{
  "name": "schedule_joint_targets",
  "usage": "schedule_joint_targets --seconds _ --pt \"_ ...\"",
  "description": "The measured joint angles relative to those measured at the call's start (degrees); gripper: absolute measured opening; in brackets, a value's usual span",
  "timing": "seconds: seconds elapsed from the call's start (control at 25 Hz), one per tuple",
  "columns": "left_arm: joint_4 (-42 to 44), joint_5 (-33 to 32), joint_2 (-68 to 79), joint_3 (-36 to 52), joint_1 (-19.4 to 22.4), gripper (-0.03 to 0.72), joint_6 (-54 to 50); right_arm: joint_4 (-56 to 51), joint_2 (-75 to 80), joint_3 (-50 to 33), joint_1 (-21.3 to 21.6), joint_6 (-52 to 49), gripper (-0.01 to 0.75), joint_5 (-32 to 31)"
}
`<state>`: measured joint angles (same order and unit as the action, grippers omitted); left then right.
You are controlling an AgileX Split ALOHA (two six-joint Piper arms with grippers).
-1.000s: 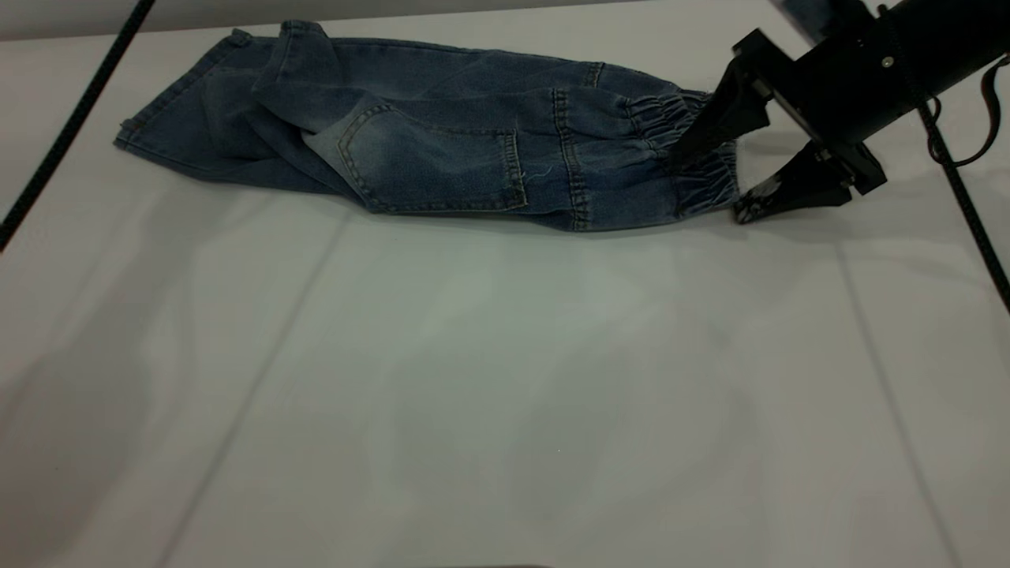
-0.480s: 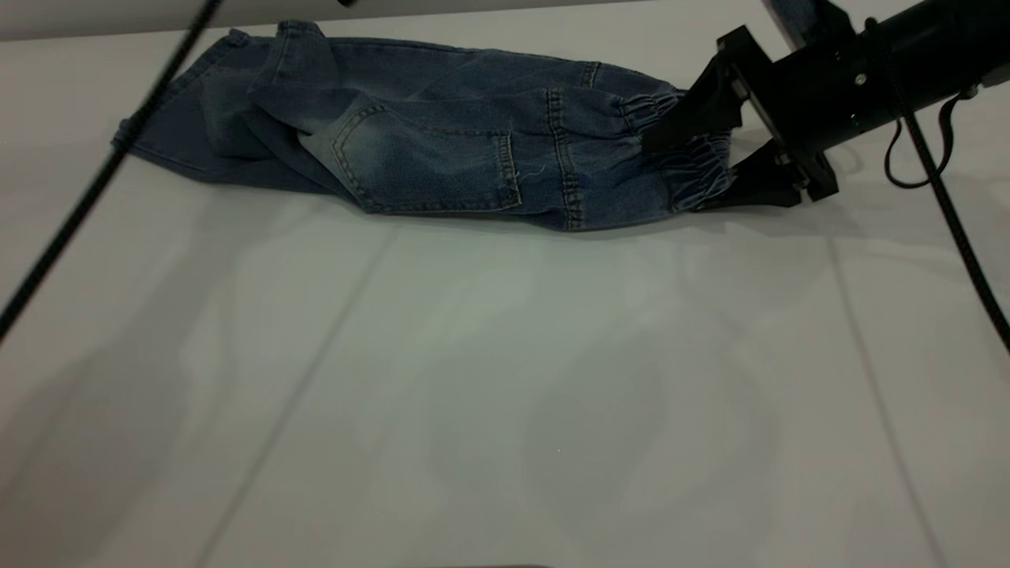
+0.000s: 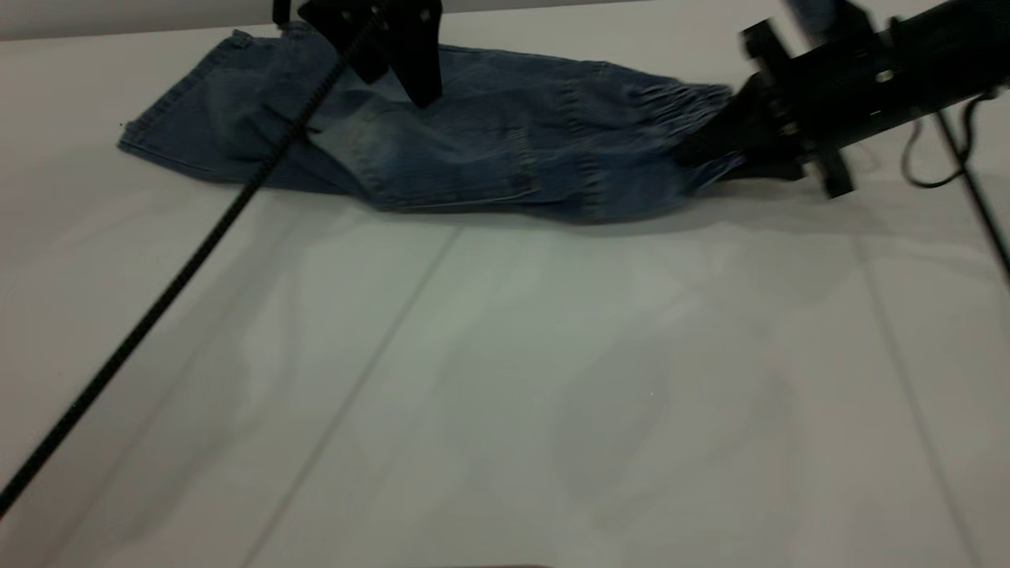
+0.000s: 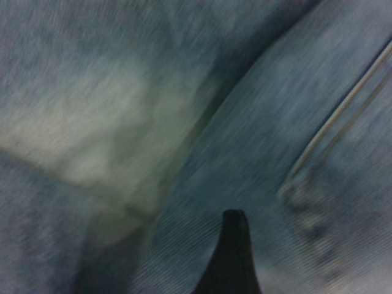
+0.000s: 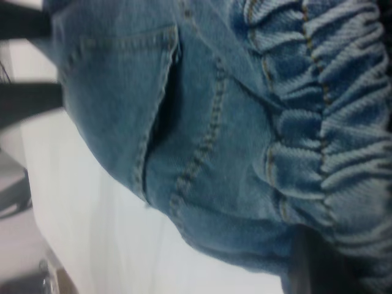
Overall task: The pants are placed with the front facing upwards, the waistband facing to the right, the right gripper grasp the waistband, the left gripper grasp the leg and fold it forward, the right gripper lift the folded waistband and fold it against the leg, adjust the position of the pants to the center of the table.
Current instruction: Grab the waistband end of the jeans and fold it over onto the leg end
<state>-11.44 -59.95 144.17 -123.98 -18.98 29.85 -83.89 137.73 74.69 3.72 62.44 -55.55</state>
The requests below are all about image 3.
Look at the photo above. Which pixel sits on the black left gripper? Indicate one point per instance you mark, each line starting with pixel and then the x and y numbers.
pixel 371 9

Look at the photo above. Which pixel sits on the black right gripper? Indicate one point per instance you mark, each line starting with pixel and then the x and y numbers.
pixel 836 95

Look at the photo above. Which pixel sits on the blue denim pants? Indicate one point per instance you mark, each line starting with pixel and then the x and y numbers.
pixel 473 134

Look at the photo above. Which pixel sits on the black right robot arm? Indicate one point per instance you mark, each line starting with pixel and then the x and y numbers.
pixel 947 63

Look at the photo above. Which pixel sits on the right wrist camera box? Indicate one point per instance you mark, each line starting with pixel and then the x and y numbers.
pixel 844 24

